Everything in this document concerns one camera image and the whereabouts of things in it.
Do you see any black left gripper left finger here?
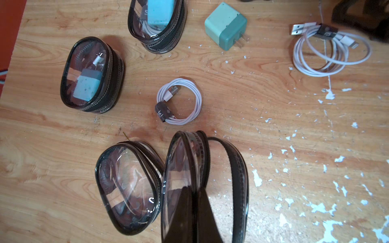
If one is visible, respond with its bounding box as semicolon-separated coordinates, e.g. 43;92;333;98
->
162;187;193;243

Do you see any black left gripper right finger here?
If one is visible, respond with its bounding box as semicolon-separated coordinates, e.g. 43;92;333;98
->
197;188;223;243

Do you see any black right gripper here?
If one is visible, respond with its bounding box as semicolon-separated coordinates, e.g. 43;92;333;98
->
331;0;389;43

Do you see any white cable coil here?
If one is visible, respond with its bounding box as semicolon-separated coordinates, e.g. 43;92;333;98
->
290;22;373;78
154;77;203;126

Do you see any black round zip pouch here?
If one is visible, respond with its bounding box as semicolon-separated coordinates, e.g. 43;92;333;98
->
128;0;187;54

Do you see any green charger plug front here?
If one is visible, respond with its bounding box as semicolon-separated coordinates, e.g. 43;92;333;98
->
147;0;175;30

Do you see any green charger plug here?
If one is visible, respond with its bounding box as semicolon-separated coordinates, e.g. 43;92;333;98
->
205;2;249;51
147;0;175;30
73;68;102;102

